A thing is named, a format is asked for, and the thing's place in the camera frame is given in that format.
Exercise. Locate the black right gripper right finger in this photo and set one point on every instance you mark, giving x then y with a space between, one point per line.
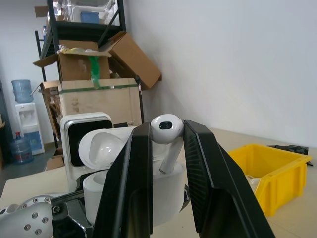
213 178

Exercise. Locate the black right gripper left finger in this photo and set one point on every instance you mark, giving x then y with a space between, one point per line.
126 188

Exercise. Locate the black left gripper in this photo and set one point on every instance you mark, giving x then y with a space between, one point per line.
69 215

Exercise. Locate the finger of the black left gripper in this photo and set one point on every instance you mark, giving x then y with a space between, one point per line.
186 198

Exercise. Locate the white earbud charging case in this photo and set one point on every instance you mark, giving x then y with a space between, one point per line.
168 196

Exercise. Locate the white earbud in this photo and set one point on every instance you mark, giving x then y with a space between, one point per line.
166 127

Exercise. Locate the white object in bin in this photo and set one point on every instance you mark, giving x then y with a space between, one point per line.
253 183

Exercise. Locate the yellow plastic bin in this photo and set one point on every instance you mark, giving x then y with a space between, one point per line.
282 183

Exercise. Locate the small flat cardboard box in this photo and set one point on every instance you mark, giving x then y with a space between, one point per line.
55 162

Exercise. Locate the blue water bottle on floor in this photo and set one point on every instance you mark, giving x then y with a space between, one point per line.
21 151

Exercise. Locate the black crumpled object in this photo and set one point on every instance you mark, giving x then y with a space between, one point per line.
292 148

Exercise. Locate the stacked cardboard boxes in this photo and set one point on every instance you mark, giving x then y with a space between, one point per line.
104 104

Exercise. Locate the white water dispenser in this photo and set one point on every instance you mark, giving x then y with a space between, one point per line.
29 124

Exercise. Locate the open cardboard box with scraps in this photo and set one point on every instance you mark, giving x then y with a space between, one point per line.
50 99

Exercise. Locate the tipped empty cardboard box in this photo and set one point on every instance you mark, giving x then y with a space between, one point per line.
136 59

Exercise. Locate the open cardboard box green tape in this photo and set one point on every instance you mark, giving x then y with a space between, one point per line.
74 67

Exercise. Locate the blue water jug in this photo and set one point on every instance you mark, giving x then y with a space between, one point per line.
22 90

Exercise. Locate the clear plastic bottle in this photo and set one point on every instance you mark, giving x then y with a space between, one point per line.
44 33

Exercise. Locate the black metal shelf rack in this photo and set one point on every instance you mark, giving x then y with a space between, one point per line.
53 27

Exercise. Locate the clear plastic container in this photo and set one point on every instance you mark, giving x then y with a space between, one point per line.
81 6

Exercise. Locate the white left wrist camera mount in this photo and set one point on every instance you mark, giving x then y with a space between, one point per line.
65 153

